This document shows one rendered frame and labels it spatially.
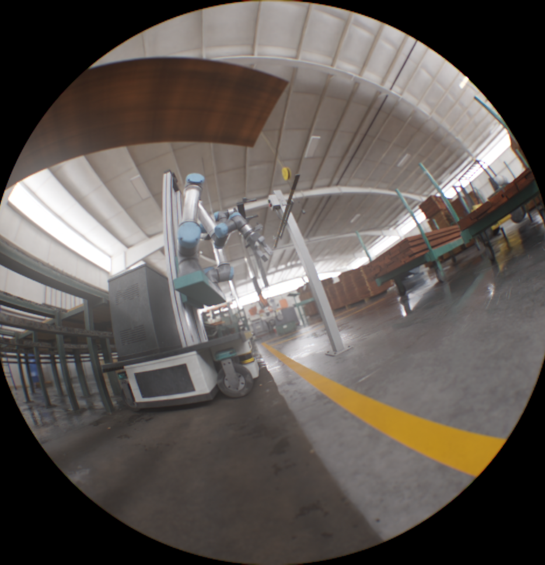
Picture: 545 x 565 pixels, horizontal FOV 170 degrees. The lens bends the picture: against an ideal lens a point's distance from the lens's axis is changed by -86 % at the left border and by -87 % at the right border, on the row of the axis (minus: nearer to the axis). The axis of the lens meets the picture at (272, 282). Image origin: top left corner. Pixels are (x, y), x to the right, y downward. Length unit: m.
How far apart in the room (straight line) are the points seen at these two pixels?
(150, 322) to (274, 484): 0.92
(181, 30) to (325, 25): 4.19
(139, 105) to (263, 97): 0.34
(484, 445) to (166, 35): 7.00
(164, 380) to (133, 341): 0.30
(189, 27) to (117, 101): 6.14
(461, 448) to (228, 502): 0.40
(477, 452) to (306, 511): 0.27
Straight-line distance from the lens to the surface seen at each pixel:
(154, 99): 0.59
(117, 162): 7.79
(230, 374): 0.92
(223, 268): 1.51
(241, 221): 1.06
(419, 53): 11.70
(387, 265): 2.50
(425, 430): 0.44
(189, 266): 0.97
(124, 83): 0.59
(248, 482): 0.45
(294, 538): 0.34
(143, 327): 1.09
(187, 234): 0.91
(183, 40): 6.64
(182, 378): 0.92
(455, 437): 0.42
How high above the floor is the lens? 0.31
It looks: 13 degrees up
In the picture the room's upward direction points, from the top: 19 degrees counter-clockwise
